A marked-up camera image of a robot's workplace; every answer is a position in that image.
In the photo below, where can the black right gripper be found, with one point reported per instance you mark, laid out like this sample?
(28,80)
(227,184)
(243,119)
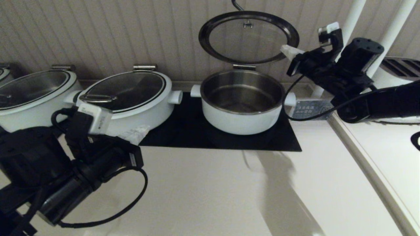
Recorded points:
(354,65)

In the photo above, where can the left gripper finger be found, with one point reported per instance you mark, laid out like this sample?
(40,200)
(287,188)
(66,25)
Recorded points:
(136,131)
(136,139)

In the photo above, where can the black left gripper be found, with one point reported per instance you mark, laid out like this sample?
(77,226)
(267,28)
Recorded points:
(32,157)

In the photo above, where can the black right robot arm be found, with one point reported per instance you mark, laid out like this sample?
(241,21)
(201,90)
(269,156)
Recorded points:
(387,101)

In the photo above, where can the shallow wide white pot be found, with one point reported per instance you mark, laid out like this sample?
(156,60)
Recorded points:
(26,121)
(147,121)

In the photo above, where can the small white lidded pot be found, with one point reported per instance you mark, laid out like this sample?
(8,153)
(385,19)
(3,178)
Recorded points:
(4,77)

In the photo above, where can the deep white round pot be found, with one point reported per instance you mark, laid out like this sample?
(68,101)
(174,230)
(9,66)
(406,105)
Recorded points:
(242,124)

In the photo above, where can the large black induction cooktop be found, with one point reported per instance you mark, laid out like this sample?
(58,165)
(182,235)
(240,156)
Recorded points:
(187,131)

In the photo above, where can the white toaster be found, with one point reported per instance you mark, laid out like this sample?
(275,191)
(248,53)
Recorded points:
(403,70)

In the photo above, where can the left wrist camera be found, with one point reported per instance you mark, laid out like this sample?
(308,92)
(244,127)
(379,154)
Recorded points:
(96,118)

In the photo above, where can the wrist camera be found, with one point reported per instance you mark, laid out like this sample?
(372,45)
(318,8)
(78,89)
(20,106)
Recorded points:
(96,118)
(336,39)

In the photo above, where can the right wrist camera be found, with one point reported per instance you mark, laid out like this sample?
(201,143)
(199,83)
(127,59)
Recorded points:
(336,39)

